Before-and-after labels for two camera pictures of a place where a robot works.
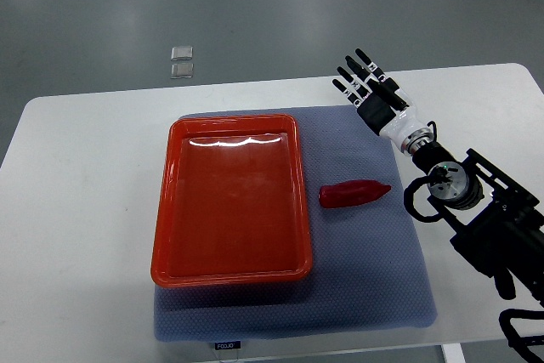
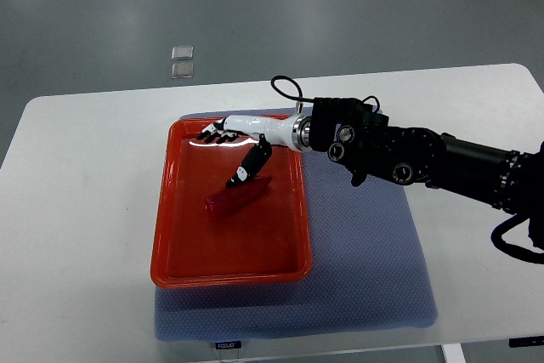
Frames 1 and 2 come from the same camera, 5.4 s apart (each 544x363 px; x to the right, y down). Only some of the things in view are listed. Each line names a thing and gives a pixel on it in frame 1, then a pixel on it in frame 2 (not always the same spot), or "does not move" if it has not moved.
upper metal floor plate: x=183 y=53 does not move
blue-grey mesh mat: x=367 y=272 does not move
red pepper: x=352 y=192 -> x=235 y=196
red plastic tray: x=232 y=206 does not move
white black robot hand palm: x=392 y=122 -> x=293 y=131
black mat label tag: x=223 y=345 does not move
